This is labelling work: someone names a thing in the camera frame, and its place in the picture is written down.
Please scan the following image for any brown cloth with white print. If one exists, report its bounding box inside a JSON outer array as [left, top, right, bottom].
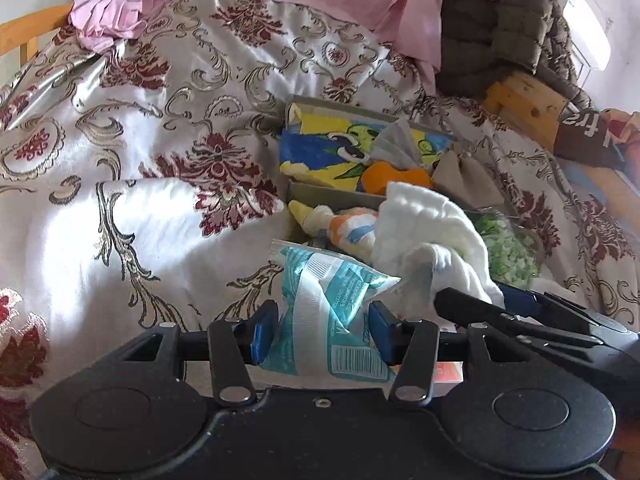
[[552, 105, 626, 168]]

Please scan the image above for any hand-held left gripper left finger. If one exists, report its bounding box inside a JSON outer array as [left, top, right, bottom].
[[117, 300, 280, 407]]

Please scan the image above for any olive puffer jacket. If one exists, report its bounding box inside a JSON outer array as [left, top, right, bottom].
[[435, 0, 593, 111]]

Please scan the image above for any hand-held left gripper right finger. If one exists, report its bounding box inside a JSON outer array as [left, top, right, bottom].
[[367, 301, 533, 407]]

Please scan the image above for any white towel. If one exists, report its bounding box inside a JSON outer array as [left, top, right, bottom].
[[372, 181, 506, 311]]

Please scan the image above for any floral satin blanket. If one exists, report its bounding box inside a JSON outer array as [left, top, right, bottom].
[[0, 0, 640, 480]]

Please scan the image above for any bag of green foam pieces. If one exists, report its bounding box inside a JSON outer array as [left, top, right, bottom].
[[472, 212, 543, 288]]

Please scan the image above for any orange white box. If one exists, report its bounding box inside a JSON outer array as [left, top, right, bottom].
[[395, 360, 463, 398]]

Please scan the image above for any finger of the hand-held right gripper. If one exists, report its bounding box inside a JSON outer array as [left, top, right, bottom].
[[497, 282, 628, 333], [434, 287, 603, 350]]

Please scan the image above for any striped plush toy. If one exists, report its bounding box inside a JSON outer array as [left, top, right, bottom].
[[287, 200, 381, 261]]

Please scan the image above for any orange ribbed band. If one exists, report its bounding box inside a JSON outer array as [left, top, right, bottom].
[[360, 160, 436, 196]]

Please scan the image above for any teal white packet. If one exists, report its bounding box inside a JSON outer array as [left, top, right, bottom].
[[260, 240, 403, 386]]

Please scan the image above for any colourful cartoon box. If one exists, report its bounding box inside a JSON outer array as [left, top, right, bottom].
[[284, 94, 458, 196]]

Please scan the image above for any grey tissue cloth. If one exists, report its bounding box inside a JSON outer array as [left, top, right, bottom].
[[372, 119, 426, 166]]

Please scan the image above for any linen drawstring bag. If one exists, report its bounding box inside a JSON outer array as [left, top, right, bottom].
[[432, 150, 501, 206]]

